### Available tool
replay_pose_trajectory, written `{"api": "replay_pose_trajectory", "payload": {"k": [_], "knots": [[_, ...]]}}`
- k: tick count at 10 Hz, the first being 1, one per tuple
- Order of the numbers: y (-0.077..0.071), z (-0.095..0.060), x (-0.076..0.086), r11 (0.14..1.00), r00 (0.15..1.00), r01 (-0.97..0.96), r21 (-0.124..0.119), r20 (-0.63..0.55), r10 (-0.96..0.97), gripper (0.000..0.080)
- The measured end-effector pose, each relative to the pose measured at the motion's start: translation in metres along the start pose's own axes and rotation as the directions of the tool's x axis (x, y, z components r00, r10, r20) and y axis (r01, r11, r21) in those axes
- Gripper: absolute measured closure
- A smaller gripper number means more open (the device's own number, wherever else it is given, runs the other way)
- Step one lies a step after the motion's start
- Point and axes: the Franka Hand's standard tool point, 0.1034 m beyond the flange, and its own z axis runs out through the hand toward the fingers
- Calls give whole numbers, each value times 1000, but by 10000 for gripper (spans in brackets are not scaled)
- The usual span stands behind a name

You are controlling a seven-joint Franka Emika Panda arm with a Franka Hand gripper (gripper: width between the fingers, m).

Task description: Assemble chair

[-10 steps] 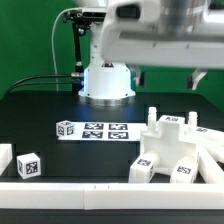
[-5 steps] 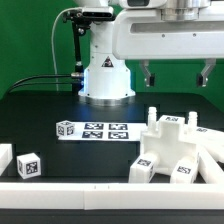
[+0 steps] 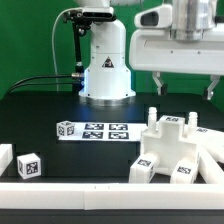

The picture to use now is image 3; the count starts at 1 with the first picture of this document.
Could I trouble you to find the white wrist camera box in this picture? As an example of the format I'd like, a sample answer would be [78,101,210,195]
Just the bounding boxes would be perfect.
[134,4,173,29]

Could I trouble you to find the white chair seat piece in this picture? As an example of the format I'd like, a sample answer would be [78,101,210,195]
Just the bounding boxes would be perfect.
[140,107,199,175]

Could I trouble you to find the white tagged cube front left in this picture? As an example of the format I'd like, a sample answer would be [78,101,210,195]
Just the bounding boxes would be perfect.
[17,153,41,179]

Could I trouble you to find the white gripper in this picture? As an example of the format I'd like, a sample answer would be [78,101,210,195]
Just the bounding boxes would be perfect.
[129,24,224,100]

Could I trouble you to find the white sheet with tags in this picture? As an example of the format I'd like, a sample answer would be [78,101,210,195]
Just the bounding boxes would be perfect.
[59,122,146,142]

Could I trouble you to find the white U-shaped boundary frame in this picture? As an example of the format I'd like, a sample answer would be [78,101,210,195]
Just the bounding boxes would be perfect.
[0,143,224,211]

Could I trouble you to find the black cables at base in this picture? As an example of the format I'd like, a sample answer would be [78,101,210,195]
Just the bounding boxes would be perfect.
[6,73,84,96]

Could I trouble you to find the small white tagged cube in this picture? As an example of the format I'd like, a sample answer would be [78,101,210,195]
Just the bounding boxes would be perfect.
[56,121,75,136]

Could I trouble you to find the long white chair back post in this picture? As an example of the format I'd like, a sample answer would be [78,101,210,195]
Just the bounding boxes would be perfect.
[196,127,224,163]

